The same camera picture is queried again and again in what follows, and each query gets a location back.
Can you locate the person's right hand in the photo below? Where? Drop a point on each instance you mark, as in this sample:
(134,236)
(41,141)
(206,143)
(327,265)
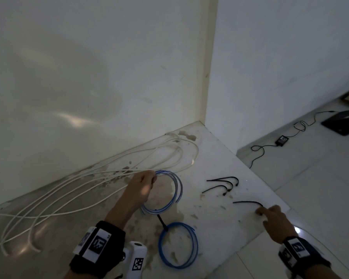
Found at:
(277,226)

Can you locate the person's right forearm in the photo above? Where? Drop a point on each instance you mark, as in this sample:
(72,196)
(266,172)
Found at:
(325,273)

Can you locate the dark grey laptop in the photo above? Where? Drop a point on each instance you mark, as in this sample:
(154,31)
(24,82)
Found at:
(343,126)

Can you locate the person's left hand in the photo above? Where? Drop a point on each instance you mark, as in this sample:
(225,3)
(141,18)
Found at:
(133,194)

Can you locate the black zip tie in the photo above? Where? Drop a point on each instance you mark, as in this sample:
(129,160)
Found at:
(231,185)
(247,202)
(221,178)
(162,223)
(212,188)

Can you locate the black power adapter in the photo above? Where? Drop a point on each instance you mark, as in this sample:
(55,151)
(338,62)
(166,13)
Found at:
(282,140)

